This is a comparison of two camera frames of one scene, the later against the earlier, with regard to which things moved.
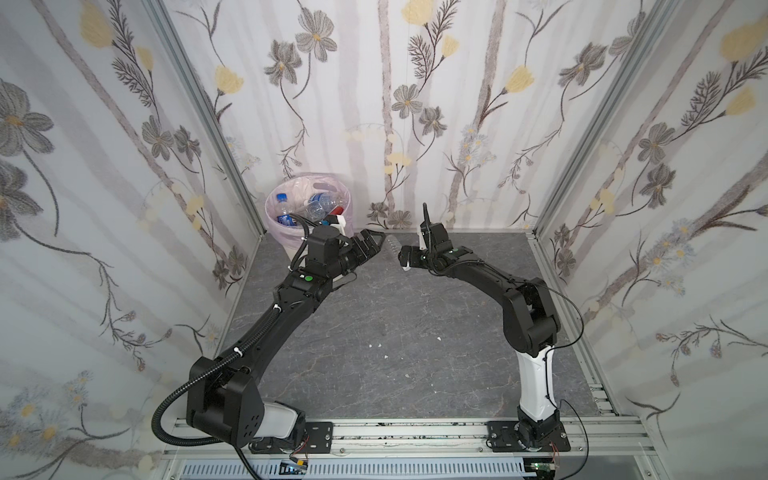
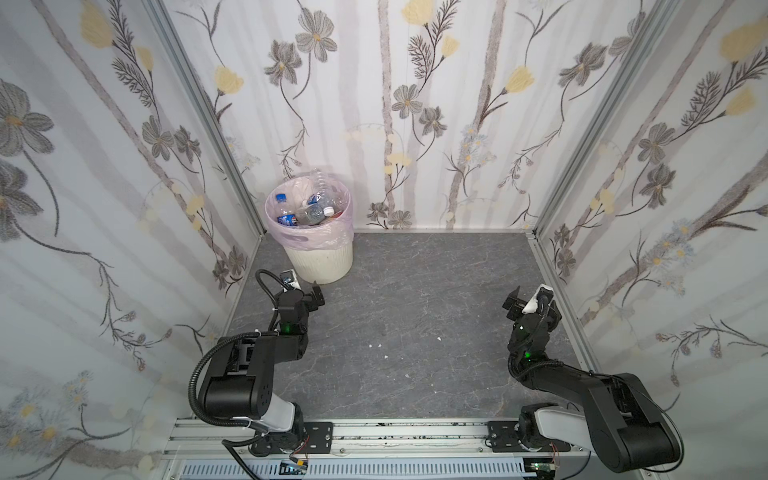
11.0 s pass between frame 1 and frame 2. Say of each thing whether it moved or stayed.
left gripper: moved
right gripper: moved
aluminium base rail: stayed
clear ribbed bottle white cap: moved
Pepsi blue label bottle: stayed
